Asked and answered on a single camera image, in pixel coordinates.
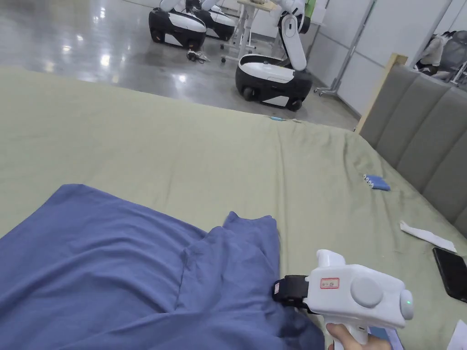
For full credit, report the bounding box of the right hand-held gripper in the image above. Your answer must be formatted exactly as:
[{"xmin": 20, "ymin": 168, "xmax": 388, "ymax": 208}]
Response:
[{"xmin": 270, "ymin": 249, "xmax": 415, "ymax": 345}]

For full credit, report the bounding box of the dark blue shirt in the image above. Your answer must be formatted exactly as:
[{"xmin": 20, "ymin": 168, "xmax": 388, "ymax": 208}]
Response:
[{"xmin": 0, "ymin": 183, "xmax": 326, "ymax": 350}]

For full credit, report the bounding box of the person's right hand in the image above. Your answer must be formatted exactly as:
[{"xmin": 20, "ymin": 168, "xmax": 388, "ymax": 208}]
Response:
[{"xmin": 326, "ymin": 323, "xmax": 404, "ymax": 350}]

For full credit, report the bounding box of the white paper strip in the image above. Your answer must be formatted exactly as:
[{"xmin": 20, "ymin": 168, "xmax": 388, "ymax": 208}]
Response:
[{"xmin": 400, "ymin": 220, "xmax": 458, "ymax": 254}]

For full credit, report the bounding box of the black phone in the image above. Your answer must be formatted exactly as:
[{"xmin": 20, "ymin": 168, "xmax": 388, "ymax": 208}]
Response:
[{"xmin": 432, "ymin": 247, "xmax": 467, "ymax": 303}]

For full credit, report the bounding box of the white paper sheet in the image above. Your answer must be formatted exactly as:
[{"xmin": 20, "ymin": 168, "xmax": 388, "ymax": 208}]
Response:
[{"xmin": 446, "ymin": 320, "xmax": 467, "ymax": 350}]

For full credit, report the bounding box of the small blue pack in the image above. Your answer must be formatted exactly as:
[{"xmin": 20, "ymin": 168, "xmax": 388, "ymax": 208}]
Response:
[{"xmin": 362, "ymin": 173, "xmax": 391, "ymax": 192}]

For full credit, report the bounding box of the grey padded headboard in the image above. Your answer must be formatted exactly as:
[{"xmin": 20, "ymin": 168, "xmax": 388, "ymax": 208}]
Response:
[{"xmin": 359, "ymin": 64, "xmax": 467, "ymax": 228}]

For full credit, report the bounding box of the white and black wheeled robot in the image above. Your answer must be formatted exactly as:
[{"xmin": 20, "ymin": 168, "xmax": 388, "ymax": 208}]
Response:
[
  {"xmin": 148, "ymin": 0, "xmax": 208, "ymax": 50},
  {"xmin": 235, "ymin": 0, "xmax": 314, "ymax": 111},
  {"xmin": 193, "ymin": 0, "xmax": 236, "ymax": 42}
]

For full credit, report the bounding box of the bed with pale green sheet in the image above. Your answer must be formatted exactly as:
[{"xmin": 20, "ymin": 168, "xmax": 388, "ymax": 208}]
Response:
[{"xmin": 0, "ymin": 65, "xmax": 467, "ymax": 350}]

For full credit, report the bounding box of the white desk on castors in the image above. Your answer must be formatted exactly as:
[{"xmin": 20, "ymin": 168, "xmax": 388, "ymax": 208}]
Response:
[{"xmin": 220, "ymin": 0, "xmax": 283, "ymax": 66}]

